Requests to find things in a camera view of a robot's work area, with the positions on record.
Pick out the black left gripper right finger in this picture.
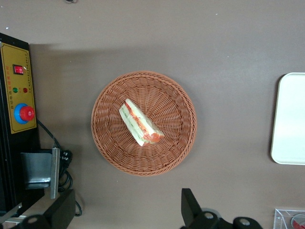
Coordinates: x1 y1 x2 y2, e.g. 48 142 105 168
180 188 263 229

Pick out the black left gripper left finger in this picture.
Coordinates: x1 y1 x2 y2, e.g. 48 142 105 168
14 189 76 229

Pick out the triangular sandwich with tomato filling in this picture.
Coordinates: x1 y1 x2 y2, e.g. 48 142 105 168
119 98 165 147

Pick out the round brown wicker basket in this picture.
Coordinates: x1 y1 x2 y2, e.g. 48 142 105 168
91 70 198 177

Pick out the white rectangular plastic tray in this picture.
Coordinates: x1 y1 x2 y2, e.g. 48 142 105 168
270 72 305 166

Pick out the black control box yellow panel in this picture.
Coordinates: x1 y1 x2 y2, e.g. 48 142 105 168
0 32 46 217

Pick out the clear acrylic box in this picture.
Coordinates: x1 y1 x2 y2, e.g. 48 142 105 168
273 208 305 229

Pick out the red emergency stop button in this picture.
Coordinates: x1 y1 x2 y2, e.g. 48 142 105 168
13 103 36 125

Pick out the red and white round item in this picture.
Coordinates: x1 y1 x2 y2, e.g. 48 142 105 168
291 214 305 229

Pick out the black power cable with plug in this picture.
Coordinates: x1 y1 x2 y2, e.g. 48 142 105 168
36 118 83 217

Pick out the grey metal bracket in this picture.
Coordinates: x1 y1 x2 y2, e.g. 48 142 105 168
20 147 61 200

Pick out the red rocker power switch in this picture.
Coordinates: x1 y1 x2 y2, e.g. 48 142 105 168
12 64 25 75

